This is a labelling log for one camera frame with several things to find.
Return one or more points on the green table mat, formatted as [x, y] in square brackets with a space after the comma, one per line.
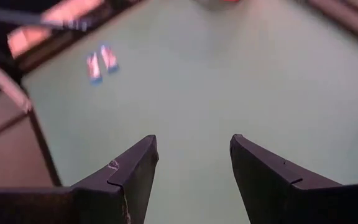
[197, 77]

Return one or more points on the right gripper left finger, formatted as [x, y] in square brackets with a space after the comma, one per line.
[113, 193]

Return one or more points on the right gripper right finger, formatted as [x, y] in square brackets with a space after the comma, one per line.
[278, 193]

